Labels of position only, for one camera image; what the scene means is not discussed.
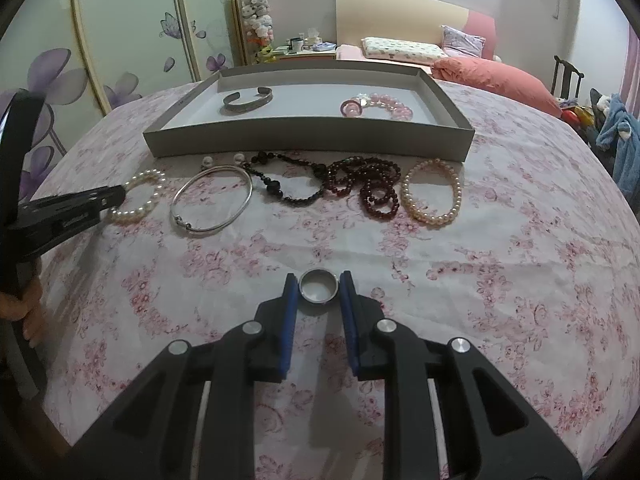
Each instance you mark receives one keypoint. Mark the cream and pink headboard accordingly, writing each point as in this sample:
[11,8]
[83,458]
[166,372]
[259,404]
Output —
[390,15]

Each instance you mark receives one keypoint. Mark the person's left hand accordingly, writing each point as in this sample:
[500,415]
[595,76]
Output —
[32,322]

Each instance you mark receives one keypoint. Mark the colourful clothes pile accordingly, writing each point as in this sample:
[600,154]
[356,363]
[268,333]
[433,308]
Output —
[577,115]

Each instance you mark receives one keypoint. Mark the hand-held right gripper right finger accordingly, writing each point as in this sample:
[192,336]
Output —
[350,320]

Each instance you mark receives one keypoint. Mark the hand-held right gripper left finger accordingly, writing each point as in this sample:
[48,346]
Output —
[289,320]

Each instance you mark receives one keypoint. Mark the floral sliding door wardrobe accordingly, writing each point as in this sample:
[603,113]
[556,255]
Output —
[125,35]

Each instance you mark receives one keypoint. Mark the pink curtain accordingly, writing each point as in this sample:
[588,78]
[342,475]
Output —
[632,65]

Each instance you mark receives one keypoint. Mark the white mug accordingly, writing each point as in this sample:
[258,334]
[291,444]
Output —
[296,45]

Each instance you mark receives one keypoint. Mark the plush toy column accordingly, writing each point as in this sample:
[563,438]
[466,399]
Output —
[257,15]

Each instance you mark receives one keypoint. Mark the tissue box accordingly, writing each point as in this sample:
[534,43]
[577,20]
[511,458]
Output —
[313,37]

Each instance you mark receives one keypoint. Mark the blue fleece garment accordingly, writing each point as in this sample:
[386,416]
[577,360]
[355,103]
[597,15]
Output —
[622,130]

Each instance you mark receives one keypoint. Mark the purple floral pillow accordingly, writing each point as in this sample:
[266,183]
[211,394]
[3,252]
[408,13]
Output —
[462,40]

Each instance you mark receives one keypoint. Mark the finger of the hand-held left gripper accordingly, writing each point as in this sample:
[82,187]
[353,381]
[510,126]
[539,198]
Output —
[95,202]

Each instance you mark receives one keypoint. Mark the grey cardboard tray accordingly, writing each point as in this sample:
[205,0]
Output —
[300,145]

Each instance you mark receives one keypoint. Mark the white patterned pillow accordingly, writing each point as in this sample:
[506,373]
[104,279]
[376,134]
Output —
[400,50]

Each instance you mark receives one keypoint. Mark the folded pink quilt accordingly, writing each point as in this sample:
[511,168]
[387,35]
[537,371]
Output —
[490,77]

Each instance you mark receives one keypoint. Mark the dark wooden chair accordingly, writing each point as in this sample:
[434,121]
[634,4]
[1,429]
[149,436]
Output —
[565,77]

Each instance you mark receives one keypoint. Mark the silver bangle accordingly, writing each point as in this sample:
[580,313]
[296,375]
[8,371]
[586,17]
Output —
[183,223]

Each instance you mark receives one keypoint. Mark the pink floral tablecloth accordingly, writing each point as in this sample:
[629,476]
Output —
[200,285]

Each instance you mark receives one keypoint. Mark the pink and cream nightstand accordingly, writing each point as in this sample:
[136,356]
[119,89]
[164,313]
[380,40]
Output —
[305,55]

